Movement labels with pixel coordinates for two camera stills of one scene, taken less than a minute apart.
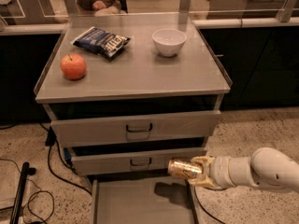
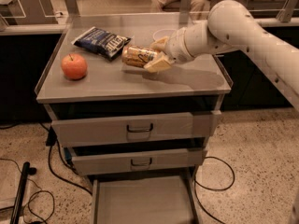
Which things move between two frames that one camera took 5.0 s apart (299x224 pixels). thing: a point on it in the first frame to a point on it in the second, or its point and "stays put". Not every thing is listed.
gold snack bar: x=184 y=168 to x=137 y=56
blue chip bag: x=101 y=42 stays put
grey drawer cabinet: x=127 y=93 stays put
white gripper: x=220 y=172 to x=175 y=49
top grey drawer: x=178 y=125 stays put
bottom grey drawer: x=141 y=198 stays put
